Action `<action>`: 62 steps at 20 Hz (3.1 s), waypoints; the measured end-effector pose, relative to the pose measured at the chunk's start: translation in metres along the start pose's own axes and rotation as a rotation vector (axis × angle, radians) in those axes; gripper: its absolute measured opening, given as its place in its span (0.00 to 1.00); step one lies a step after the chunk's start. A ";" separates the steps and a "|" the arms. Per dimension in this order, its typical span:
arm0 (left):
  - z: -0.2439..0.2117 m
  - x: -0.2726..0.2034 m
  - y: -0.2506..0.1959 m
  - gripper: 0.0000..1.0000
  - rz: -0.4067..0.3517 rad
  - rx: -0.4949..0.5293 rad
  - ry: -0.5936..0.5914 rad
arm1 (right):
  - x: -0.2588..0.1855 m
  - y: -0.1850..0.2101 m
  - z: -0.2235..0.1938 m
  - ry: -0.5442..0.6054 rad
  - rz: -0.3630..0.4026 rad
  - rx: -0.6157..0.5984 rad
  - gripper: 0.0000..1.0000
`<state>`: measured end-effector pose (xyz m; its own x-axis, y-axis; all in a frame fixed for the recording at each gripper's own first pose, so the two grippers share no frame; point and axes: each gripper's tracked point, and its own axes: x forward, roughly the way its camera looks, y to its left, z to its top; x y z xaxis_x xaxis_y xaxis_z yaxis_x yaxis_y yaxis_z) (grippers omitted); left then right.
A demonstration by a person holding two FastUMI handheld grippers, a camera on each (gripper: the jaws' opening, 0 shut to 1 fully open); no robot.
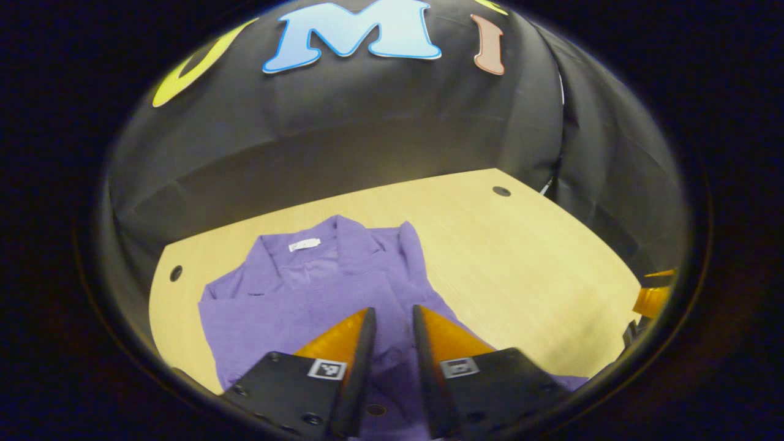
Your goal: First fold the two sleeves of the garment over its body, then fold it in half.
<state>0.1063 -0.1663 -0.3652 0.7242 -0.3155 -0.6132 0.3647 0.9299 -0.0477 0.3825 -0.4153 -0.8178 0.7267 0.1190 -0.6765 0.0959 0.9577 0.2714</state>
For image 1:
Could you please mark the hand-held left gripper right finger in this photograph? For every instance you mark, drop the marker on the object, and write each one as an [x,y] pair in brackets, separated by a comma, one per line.
[429,380]

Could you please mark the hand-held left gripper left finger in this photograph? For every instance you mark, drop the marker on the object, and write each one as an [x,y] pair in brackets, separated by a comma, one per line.
[361,367]

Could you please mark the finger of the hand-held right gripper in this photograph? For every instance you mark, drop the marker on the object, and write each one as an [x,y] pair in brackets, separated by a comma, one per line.
[650,301]
[660,278]

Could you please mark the purple collared shirt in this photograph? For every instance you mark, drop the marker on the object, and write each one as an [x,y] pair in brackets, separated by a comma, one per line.
[294,294]

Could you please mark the black backdrop cloth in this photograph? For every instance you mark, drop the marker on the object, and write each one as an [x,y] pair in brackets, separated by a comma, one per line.
[367,122]

